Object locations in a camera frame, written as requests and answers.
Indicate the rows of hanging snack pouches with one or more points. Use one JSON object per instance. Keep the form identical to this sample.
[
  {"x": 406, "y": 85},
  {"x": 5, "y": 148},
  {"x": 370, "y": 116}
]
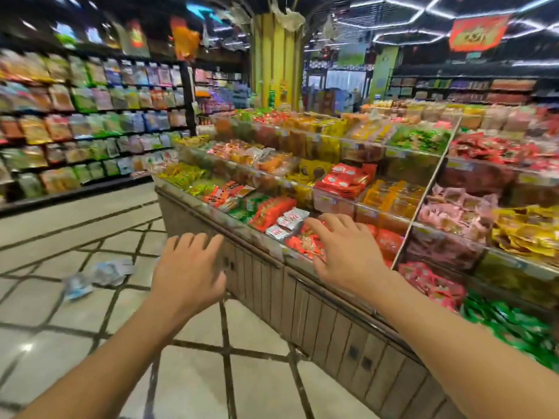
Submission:
[{"x": 65, "y": 126}]

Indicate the pile of scourer packets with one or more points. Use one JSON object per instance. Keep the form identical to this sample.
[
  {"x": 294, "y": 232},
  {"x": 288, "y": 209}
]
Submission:
[{"x": 111, "y": 272}]

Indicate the pile of glossy orange packets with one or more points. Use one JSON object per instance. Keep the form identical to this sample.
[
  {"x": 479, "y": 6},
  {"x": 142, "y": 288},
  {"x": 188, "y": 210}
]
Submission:
[{"x": 388, "y": 244}]

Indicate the pile of dark green snack packets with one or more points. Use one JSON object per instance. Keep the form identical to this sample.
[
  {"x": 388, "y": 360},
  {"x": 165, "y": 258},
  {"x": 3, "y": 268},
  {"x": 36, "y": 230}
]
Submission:
[{"x": 244, "y": 209}]

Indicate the pile of orange-red snack packets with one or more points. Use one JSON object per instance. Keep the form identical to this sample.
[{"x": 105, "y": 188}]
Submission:
[{"x": 270, "y": 213}]

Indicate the person's left hand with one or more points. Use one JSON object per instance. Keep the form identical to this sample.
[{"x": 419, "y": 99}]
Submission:
[{"x": 188, "y": 279}]

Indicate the pile of brown snack packets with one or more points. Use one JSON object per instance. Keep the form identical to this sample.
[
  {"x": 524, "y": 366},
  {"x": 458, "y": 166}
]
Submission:
[{"x": 454, "y": 213}]

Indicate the red and yellow poster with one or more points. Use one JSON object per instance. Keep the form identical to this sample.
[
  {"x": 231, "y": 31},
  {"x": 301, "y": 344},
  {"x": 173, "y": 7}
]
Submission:
[{"x": 136, "y": 37}]

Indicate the pile of yellow stick snacks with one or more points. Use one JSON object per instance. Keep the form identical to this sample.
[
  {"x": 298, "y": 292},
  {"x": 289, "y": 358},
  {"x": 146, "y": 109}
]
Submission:
[{"x": 192, "y": 141}]

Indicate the red glowing ceiling sign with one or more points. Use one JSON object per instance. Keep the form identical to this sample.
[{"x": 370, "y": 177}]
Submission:
[{"x": 478, "y": 34}]

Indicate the pile of yellow dark-print packets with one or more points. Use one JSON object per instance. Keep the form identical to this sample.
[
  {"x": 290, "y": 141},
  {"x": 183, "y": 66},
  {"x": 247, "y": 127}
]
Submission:
[{"x": 305, "y": 167}]

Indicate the pile of amber snack packets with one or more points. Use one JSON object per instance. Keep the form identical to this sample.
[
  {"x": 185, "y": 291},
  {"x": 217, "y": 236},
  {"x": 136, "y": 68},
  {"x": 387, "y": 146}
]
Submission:
[{"x": 393, "y": 198}]

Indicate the person's left forearm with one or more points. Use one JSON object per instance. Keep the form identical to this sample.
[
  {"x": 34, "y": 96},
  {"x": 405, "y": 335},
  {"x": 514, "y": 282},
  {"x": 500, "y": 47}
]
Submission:
[{"x": 96, "y": 375}]

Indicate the pile of white snack packets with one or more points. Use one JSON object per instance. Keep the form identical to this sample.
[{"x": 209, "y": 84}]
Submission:
[{"x": 284, "y": 222}]

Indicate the black hanging snack rack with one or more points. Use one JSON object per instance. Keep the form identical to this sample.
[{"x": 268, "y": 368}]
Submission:
[{"x": 87, "y": 191}]

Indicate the person's right hand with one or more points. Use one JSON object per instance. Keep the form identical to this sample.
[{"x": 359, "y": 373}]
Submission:
[{"x": 349, "y": 253}]

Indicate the wooden acrylic-bin snack stand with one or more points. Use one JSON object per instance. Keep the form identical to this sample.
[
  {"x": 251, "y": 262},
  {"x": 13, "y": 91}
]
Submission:
[{"x": 314, "y": 314}]

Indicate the pile of yellow candy packets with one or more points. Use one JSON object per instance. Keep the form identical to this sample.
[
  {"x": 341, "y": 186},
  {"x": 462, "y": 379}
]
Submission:
[{"x": 528, "y": 231}]

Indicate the pile of red white-label bags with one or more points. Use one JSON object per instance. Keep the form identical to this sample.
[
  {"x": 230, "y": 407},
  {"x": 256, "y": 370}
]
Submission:
[{"x": 345, "y": 181}]

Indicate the white hanging fish decoration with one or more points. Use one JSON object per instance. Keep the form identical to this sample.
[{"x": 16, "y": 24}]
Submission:
[
  {"x": 239, "y": 17},
  {"x": 290, "y": 19}
]

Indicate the pile of yellow-green snack packets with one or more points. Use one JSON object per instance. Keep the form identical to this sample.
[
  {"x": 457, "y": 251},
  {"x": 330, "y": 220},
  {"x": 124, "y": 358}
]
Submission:
[{"x": 183, "y": 174}]

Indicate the pile of bright red snack packets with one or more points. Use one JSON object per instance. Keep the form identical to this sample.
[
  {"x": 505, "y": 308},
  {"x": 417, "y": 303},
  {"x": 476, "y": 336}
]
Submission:
[{"x": 301, "y": 244}]

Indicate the pile of red candy packets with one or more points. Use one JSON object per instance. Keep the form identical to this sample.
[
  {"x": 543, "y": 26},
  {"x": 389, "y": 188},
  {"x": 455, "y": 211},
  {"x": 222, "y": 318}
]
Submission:
[{"x": 432, "y": 283}]

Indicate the pile of dark red packets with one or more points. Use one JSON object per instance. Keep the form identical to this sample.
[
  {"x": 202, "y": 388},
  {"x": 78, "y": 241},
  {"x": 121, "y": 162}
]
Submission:
[{"x": 489, "y": 150}]

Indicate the pink and blue goods shelving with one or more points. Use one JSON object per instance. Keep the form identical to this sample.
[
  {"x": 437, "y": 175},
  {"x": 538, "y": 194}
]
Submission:
[{"x": 218, "y": 98}]

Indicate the pile of green leafy packets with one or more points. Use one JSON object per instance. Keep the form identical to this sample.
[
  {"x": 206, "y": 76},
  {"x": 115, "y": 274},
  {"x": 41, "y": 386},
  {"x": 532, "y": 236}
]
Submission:
[{"x": 419, "y": 139}]

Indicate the yellow striped pillar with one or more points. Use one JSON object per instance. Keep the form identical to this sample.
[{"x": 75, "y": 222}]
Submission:
[{"x": 275, "y": 69}]

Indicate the person's right forearm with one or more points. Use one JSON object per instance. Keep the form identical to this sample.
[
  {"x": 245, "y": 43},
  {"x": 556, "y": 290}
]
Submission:
[{"x": 458, "y": 353}]

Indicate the dark long goods shelving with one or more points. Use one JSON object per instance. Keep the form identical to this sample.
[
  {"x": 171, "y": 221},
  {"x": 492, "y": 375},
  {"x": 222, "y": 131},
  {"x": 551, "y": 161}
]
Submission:
[{"x": 480, "y": 89}]

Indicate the pile of orange black-print packets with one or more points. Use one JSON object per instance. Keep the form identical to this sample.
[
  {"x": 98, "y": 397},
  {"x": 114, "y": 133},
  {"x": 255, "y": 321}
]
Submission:
[{"x": 222, "y": 194}]

